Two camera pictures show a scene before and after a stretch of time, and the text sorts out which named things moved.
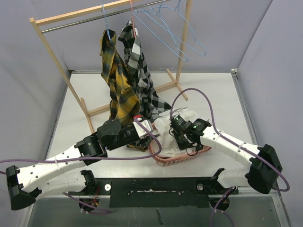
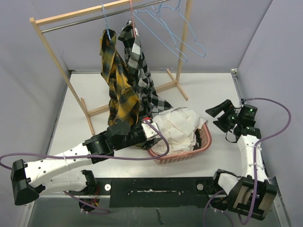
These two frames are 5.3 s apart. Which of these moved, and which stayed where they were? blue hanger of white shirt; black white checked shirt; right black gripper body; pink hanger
Moved: right black gripper body
Stayed: blue hanger of white shirt; black white checked shirt; pink hanger
